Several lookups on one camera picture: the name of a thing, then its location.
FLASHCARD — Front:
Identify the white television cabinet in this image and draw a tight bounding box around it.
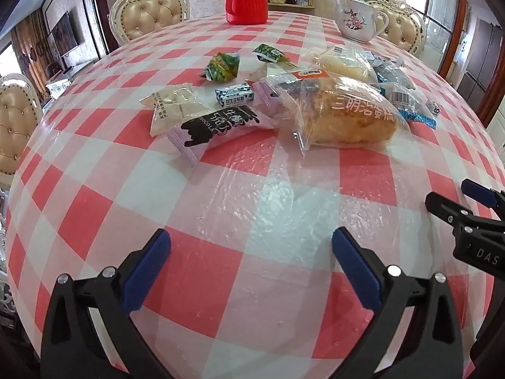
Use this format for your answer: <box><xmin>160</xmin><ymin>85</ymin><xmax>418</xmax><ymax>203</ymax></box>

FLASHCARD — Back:
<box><xmin>45</xmin><ymin>61</ymin><xmax>95</xmax><ymax>99</ymax></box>

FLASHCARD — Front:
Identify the ornate beige tufted chair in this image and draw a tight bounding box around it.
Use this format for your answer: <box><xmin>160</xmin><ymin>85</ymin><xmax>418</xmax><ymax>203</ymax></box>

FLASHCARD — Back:
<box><xmin>108</xmin><ymin>0</ymin><xmax>191</xmax><ymax>46</ymax></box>
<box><xmin>361</xmin><ymin>0</ymin><xmax>427</xmax><ymax>56</ymax></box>
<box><xmin>0</xmin><ymin>73</ymin><xmax>44</xmax><ymax>174</ymax></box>

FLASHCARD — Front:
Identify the large clear bread packet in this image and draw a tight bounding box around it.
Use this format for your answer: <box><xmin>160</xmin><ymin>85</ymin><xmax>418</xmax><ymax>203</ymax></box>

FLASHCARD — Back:
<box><xmin>290</xmin><ymin>73</ymin><xmax>413</xmax><ymax>156</ymax></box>

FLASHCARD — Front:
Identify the blue white candy packet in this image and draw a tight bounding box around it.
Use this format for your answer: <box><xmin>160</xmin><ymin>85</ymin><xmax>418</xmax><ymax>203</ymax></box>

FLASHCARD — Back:
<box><xmin>215</xmin><ymin>83</ymin><xmax>256</xmax><ymax>105</ymax></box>

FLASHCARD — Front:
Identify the clear packet of white snacks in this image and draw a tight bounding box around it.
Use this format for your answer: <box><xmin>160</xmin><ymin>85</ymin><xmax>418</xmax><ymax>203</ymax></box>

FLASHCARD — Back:
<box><xmin>140</xmin><ymin>83</ymin><xmax>216</xmax><ymax>137</ymax></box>

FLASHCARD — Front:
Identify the brown curtain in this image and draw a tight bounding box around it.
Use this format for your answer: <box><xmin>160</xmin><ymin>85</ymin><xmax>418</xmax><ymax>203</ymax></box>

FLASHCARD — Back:
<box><xmin>11</xmin><ymin>8</ymin><xmax>52</xmax><ymax>83</ymax></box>

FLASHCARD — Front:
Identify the clear packet of pale cake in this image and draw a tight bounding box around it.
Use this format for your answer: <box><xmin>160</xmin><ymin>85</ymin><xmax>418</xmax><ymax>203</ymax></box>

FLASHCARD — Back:
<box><xmin>300</xmin><ymin>45</ymin><xmax>379</xmax><ymax>83</ymax></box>

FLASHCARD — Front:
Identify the dark green snack packet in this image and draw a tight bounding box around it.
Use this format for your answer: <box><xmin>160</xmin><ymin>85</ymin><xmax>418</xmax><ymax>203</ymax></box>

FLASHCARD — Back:
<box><xmin>252</xmin><ymin>43</ymin><xmax>298</xmax><ymax>68</ymax></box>

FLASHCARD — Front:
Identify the grey blue snack packet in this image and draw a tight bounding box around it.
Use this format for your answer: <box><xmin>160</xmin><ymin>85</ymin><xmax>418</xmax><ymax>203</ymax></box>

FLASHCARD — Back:
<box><xmin>371</xmin><ymin>57</ymin><xmax>417</xmax><ymax>91</ymax></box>

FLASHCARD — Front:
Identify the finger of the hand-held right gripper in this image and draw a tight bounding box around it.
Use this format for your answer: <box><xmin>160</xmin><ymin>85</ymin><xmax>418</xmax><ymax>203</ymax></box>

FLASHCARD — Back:
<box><xmin>425</xmin><ymin>192</ymin><xmax>505</xmax><ymax>241</ymax></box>
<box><xmin>461</xmin><ymin>179</ymin><xmax>505</xmax><ymax>222</ymax></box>

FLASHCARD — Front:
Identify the red white checkered tablecloth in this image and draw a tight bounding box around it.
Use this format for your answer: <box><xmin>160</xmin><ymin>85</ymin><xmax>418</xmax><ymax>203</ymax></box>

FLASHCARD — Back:
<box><xmin>4</xmin><ymin>11</ymin><xmax>505</xmax><ymax>379</ymax></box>

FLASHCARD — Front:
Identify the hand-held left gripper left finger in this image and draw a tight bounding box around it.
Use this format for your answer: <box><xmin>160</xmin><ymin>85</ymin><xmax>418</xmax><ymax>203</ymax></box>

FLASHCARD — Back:
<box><xmin>40</xmin><ymin>228</ymin><xmax>174</xmax><ymax>379</ymax></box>

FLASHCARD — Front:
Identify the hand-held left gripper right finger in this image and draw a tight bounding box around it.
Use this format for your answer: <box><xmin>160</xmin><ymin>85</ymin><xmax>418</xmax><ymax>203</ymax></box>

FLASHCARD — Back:
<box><xmin>330</xmin><ymin>227</ymin><xmax>464</xmax><ymax>379</ymax></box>

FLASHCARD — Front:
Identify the green yellow snack packet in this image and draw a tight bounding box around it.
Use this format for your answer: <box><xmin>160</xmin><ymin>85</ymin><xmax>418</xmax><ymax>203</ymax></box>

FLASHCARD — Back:
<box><xmin>199</xmin><ymin>52</ymin><xmax>241</xmax><ymax>81</ymax></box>

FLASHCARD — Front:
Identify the white floral teapot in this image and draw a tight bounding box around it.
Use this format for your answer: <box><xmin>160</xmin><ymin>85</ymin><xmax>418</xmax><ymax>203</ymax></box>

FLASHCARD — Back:
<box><xmin>332</xmin><ymin>0</ymin><xmax>389</xmax><ymax>43</ymax></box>

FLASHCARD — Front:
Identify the orange label clear snack packet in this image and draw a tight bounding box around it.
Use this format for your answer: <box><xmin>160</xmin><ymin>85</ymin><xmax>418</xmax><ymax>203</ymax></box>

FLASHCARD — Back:
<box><xmin>247</xmin><ymin>63</ymin><xmax>330</xmax><ymax>115</ymax></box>

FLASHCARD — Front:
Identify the wall television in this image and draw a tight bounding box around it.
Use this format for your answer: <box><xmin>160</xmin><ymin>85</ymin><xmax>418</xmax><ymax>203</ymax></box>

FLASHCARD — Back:
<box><xmin>49</xmin><ymin>11</ymin><xmax>81</xmax><ymax>58</ymax></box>

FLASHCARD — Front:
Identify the glass partition door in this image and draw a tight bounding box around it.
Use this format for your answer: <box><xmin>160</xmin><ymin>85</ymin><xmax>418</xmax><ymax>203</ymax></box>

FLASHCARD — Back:
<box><xmin>425</xmin><ymin>0</ymin><xmax>463</xmax><ymax>81</ymax></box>

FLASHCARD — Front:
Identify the clear blue edged snack packet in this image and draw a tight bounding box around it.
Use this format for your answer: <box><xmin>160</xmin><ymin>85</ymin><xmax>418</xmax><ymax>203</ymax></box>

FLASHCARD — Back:
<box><xmin>389</xmin><ymin>87</ymin><xmax>439</xmax><ymax>129</ymax></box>

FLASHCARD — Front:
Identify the black white snack packet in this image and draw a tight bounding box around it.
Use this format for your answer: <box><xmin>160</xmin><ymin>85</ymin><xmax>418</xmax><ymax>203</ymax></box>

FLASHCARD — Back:
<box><xmin>168</xmin><ymin>105</ymin><xmax>273</xmax><ymax>162</ymax></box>

